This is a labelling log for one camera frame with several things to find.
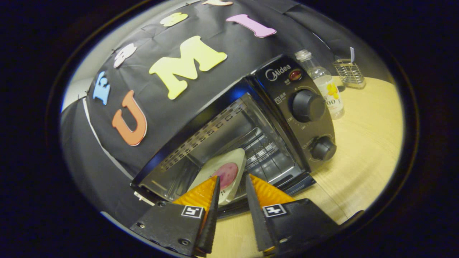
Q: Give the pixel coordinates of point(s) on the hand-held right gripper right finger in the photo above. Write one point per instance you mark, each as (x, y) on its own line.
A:
(256, 222)

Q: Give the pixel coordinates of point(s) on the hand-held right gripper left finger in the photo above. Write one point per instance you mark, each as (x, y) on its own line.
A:
(211, 222)

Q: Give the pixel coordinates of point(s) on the white plate with pink food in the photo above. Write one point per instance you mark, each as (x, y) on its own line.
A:
(229, 168)

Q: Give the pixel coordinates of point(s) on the black electric oven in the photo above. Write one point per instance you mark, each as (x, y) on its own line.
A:
(304, 107)

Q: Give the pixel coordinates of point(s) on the black backdrop cloth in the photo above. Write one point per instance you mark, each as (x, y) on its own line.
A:
(161, 100)

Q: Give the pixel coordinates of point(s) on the clear glass bottle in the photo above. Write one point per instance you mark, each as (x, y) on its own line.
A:
(324, 86)

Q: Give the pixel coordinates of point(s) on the small white utensil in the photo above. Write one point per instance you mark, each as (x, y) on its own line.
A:
(352, 53)

